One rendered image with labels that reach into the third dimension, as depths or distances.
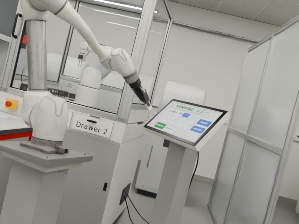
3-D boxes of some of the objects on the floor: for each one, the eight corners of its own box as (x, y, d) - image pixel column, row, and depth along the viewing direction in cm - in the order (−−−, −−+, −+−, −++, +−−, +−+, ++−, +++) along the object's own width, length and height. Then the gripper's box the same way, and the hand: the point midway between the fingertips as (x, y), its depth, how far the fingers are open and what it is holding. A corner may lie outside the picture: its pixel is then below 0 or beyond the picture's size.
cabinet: (96, 251, 238) (123, 144, 234) (-29, 210, 254) (-7, 109, 250) (127, 211, 332) (146, 134, 328) (34, 183, 348) (51, 109, 345)
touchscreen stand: (131, 308, 184) (175, 131, 180) (95, 264, 220) (132, 116, 216) (195, 294, 214) (234, 142, 210) (154, 257, 250) (187, 126, 246)
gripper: (143, 77, 196) (160, 108, 207) (131, 75, 206) (148, 104, 218) (134, 85, 193) (152, 115, 205) (123, 82, 204) (140, 111, 215)
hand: (148, 106), depth 210 cm, fingers closed
